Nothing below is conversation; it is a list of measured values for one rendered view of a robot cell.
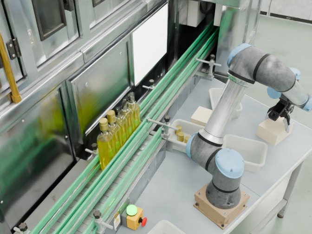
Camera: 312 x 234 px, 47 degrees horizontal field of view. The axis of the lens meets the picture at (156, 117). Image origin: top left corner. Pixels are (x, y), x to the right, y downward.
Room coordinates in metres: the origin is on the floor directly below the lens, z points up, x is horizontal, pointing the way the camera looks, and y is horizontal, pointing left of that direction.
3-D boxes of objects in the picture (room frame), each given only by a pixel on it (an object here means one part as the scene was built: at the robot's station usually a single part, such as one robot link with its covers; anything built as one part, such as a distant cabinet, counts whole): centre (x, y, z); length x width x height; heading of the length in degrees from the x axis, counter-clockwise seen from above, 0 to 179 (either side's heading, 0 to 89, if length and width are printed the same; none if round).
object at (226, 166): (1.00, -0.29, 1.00); 0.13 x 0.12 x 0.14; 41
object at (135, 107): (1.32, 0.11, 0.99); 0.06 x 0.06 x 0.21; 64
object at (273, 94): (1.41, -0.60, 1.10); 0.11 x 0.11 x 0.08; 41
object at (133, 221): (0.91, 0.10, 0.79); 0.07 x 0.07 x 0.07; 64
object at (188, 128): (1.38, -0.17, 0.80); 0.22 x 0.17 x 0.09; 64
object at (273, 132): (1.48, -0.65, 0.79); 0.16 x 0.12 x 0.07; 131
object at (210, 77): (1.90, -0.32, 0.90); 0.17 x 0.05 x 0.22; 64
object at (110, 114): (1.16, 0.19, 1.14); 0.04 x 0.04 x 0.04
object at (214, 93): (1.70, -0.41, 0.78); 0.22 x 0.17 x 0.09; 0
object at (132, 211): (0.91, 0.10, 0.84); 0.05 x 0.05 x 0.03
